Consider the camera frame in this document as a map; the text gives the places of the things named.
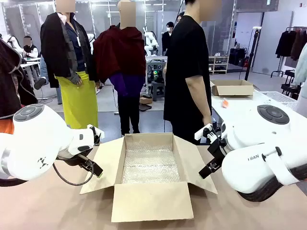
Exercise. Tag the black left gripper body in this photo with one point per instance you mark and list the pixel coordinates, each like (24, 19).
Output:
(86, 162)

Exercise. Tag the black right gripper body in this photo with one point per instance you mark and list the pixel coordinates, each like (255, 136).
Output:
(217, 149)

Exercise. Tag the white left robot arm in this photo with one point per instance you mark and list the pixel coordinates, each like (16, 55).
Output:
(36, 143)

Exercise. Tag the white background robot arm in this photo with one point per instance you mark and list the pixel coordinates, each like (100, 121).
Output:
(151, 40)

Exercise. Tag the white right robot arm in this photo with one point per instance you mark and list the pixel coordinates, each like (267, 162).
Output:
(259, 134)

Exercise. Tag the person's right forearm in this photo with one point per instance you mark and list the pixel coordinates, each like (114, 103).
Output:
(197, 98)

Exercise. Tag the person's right hand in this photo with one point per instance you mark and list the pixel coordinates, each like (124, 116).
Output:
(207, 121)

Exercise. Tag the white side table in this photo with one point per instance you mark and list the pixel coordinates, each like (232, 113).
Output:
(239, 113)

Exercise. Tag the orange white small item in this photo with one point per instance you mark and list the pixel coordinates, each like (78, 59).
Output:
(225, 103)

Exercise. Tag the bubble wrap box liner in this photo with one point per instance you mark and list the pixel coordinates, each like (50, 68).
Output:
(151, 165)

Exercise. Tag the large open cardboard box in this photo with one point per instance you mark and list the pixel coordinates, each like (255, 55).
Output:
(151, 203)

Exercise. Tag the small cardboard box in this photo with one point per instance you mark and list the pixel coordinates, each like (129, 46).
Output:
(232, 89)

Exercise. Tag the white perforated basket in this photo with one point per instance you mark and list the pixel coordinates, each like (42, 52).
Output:
(280, 99)

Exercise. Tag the grey step stool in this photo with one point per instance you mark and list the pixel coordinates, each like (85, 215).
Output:
(157, 91)

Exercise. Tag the white shoe shelf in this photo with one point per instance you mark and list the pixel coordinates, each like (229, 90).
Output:
(218, 64)

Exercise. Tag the small brown floor box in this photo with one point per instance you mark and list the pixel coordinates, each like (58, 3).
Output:
(145, 100)

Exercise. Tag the orange cloth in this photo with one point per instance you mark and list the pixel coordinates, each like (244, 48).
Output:
(6, 127)

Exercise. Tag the mannequin black jacket yellow skirt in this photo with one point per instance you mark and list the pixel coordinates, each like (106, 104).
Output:
(72, 72)

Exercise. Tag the person in jeans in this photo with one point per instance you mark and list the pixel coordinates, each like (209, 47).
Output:
(48, 79)

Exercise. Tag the black bags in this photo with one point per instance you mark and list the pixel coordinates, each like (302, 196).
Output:
(237, 56)

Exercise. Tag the person in black t-shirt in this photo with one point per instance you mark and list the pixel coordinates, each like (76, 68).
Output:
(182, 60)

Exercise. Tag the black metal stool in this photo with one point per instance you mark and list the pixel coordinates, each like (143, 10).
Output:
(286, 81)

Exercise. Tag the black tripod stand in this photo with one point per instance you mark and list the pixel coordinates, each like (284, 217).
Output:
(251, 55)

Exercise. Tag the white workbench with green light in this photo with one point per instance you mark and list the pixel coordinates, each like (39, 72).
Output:
(156, 64)

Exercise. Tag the mannequin maroon shawl purple sleeves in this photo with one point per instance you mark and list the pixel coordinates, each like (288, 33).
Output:
(120, 55)

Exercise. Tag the white background desk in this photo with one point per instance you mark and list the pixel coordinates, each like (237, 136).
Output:
(30, 64)

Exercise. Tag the dark brown hanging garment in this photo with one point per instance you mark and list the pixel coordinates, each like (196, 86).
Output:
(9, 79)

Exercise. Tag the pale hanging garment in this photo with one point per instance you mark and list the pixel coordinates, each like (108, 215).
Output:
(301, 72)

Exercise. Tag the person with face mask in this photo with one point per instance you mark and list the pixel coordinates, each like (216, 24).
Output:
(168, 38)

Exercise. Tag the seated person at desk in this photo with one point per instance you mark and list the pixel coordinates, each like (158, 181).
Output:
(30, 49)

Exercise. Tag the clothes rack with dark garments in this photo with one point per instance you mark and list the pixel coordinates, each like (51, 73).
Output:
(291, 43)

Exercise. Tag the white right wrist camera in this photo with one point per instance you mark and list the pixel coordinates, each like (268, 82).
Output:
(201, 133)

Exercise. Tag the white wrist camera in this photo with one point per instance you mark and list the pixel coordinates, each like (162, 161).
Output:
(201, 133)
(97, 131)

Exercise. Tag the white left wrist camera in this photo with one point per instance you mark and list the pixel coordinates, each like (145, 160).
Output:
(97, 131)

